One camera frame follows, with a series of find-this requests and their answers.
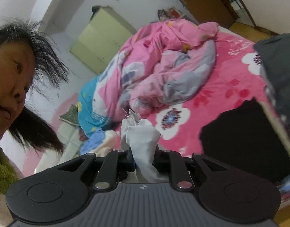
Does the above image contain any white shirt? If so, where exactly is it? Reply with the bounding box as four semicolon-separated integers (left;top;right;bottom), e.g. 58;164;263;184
120;110;169;183

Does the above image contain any folded grey clothes stack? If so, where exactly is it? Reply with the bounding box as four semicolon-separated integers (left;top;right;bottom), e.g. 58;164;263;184
253;30;290;166

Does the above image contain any pink floral bed sheet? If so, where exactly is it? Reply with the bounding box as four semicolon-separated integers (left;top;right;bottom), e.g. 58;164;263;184
111;27;290;204

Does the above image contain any cream sweater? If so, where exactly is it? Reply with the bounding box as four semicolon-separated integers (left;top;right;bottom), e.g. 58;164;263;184
90;130;120;157

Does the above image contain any maroon garment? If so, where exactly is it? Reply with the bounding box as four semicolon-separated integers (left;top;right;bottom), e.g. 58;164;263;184
78;127;89;142

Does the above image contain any pink grey blue duvet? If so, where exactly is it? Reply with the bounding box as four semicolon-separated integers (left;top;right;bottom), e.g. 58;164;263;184
77;19;219;137

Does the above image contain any blue garment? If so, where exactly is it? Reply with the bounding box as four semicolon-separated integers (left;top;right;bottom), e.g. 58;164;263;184
79;128;105;155

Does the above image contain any folded black garment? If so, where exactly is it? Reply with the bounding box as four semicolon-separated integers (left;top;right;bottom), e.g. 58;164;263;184
199;98;290;183

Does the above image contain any dark green cushion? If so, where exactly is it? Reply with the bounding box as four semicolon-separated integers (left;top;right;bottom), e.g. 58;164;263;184
59;105;80;127

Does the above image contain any green sleeve forearm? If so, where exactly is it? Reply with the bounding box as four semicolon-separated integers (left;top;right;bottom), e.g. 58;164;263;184
0;142;25;227

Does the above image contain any brown wooden door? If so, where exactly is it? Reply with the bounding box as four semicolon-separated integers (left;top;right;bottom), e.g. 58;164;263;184
179;0;238;29

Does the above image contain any cream padded headboard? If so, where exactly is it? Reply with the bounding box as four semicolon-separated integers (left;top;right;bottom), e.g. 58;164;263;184
34;122;82;174

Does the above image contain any person head black hair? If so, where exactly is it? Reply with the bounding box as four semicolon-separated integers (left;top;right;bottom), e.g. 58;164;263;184
0;20;68;154

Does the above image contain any pale green wardrobe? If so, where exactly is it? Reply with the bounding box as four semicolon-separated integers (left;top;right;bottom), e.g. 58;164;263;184
71;6;136;75

